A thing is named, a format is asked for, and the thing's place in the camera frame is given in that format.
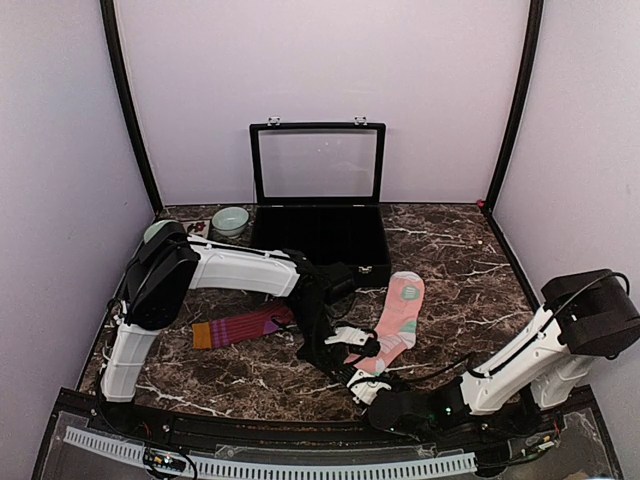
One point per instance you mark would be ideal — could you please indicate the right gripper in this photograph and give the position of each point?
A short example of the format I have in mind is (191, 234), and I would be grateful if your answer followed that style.
(358, 399)

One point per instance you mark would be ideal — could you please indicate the black front rail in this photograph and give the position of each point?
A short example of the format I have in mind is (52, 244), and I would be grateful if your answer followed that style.
(198, 432)

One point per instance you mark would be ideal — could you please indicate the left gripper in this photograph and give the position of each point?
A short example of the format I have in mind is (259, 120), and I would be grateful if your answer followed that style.
(324, 357)

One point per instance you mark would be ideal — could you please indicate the black display case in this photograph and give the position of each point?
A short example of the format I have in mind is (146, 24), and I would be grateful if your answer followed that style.
(318, 191)

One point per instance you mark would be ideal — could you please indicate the left celadon bowl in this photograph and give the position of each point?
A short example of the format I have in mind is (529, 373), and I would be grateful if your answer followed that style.
(161, 229)

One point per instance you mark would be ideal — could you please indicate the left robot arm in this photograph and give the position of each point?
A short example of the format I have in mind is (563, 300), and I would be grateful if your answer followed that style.
(171, 262)

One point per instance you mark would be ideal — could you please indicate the maroon striped sock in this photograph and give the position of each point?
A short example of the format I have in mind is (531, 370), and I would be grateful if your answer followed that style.
(227, 331)

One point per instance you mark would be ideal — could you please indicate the black frame post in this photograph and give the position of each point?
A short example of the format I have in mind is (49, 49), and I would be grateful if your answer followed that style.
(126, 101)
(529, 49)

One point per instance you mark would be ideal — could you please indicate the celadon bowl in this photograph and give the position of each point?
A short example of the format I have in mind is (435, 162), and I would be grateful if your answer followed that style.
(231, 221)
(161, 229)

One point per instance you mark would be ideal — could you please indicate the right black frame post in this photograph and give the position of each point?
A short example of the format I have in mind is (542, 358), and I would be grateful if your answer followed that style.
(529, 49)

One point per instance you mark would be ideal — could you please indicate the small circuit board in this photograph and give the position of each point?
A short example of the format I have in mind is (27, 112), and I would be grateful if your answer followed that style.
(158, 461)

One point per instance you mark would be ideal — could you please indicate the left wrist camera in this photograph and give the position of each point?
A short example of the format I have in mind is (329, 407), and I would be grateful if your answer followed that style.
(338, 282)

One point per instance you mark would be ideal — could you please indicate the pink patterned sock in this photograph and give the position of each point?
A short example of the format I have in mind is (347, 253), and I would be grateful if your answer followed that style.
(397, 326)

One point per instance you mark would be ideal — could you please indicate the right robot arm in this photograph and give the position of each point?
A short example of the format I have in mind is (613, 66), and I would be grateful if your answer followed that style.
(584, 317)

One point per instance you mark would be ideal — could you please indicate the white slotted cable duct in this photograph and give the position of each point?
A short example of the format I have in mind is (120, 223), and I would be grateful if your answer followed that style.
(237, 462)

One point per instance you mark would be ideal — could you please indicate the floral coaster mat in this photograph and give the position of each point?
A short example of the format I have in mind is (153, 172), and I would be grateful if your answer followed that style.
(198, 228)

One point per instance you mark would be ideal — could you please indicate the left black frame post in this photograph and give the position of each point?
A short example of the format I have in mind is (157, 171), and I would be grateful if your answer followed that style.
(126, 101)

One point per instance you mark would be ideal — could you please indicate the right celadon bowl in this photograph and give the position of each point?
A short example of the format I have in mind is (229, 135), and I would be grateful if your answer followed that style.
(231, 221)

